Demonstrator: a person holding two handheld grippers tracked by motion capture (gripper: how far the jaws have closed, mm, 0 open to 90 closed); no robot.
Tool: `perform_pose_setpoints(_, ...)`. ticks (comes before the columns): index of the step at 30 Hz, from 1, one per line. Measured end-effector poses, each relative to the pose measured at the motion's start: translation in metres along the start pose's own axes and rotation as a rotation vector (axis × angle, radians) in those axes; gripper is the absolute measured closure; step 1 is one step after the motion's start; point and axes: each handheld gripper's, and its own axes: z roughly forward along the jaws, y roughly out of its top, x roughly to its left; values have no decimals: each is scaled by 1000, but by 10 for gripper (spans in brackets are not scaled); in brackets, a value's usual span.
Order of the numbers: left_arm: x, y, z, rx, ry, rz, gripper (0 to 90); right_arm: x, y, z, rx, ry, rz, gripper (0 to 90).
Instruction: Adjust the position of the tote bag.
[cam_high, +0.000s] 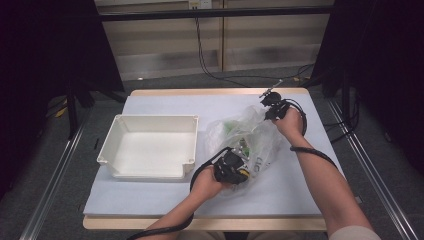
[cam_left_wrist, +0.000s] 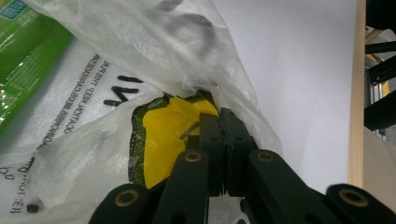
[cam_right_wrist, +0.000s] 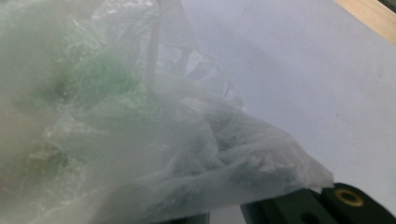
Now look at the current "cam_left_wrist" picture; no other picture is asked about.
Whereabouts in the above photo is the green snack packet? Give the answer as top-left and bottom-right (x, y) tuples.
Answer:
(0, 0), (76, 134)

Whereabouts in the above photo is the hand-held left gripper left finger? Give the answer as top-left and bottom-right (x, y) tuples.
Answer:
(186, 112), (226, 198)

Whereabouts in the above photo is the black metal frame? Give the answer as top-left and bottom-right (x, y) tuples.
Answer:
(363, 0), (396, 141)

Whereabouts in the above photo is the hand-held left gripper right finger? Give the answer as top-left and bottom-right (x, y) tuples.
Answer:
(219, 107), (260, 198)

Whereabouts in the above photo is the clear printed plastic bag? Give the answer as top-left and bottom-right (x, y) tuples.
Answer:
(0, 0), (284, 224)

